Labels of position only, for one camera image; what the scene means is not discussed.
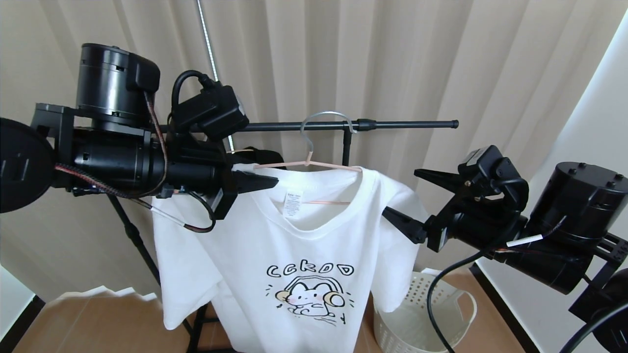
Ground black clothes rack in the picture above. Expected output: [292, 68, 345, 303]
[105, 119, 459, 353]

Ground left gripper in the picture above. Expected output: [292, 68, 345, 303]
[74, 128, 241, 220]

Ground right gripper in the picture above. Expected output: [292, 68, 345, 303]
[382, 168, 594, 295]

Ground black shorts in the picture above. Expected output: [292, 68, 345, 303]
[230, 146, 290, 170]

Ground pink clothes hanger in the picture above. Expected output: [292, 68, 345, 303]
[254, 111, 364, 204]

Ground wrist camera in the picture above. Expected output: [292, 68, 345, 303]
[171, 70, 250, 142]
[457, 145, 529, 212]

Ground black cable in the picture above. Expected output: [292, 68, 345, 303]
[426, 248, 628, 353]
[171, 70, 216, 111]

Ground white laundry basket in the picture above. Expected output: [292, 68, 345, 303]
[373, 271, 477, 353]

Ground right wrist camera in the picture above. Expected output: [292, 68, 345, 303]
[457, 145, 529, 212]

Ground beige curtain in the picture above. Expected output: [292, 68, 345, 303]
[0, 0, 628, 302]

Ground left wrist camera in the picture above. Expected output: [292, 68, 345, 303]
[171, 70, 250, 142]

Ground white garment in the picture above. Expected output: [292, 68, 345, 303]
[152, 164, 428, 353]

